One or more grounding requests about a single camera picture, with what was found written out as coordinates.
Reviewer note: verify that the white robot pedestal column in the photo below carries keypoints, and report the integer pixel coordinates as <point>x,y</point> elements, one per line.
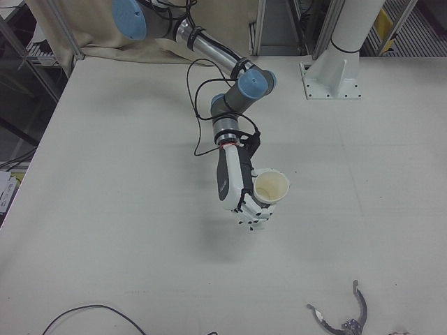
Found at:
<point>344,35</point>

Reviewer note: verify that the aluminium profile frame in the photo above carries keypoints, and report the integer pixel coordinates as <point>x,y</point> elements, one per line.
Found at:
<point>261,28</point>

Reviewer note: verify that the aluminium frame post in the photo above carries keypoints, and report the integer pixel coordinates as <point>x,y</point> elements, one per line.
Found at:
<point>66,31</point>

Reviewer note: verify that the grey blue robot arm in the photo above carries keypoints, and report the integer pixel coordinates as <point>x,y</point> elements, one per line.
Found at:
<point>244,90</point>

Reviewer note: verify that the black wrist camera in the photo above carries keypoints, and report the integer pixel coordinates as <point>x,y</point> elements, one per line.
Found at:
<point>253,143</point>

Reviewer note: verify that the metal claw gripper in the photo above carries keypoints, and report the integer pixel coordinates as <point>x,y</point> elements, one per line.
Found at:
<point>363,307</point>

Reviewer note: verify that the metal grating platform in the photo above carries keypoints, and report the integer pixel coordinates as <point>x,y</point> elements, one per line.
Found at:
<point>419,38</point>

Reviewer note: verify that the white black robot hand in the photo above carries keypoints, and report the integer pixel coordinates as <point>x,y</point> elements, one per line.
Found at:
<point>230,181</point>

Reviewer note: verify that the yellow plastic part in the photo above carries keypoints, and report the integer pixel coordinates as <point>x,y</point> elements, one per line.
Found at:
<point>387,21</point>

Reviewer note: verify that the white paper cup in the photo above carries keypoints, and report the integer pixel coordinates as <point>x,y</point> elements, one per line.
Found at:
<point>270,186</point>

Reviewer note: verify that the white printed carton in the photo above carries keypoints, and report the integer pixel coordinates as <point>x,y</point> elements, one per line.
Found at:
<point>7,192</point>

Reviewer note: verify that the beige curtain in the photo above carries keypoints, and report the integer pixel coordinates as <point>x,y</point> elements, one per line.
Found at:
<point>87,31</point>

